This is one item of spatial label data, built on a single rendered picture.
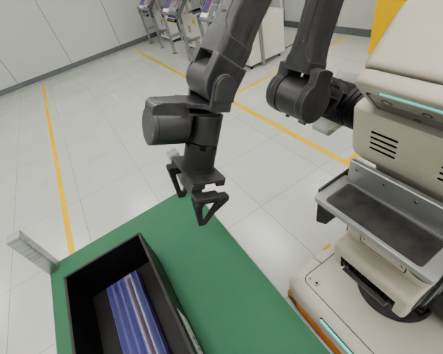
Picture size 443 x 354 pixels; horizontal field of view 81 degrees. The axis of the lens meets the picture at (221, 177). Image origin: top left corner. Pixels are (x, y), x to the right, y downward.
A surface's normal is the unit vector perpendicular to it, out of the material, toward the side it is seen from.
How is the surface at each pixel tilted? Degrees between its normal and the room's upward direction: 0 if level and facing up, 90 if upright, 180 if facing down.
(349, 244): 8
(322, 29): 88
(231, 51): 87
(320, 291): 0
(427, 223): 90
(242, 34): 79
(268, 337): 0
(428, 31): 42
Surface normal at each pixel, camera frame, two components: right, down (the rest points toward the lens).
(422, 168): -0.79, 0.58
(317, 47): 0.49, 0.38
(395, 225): -0.21, -0.71
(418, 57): -0.71, -0.20
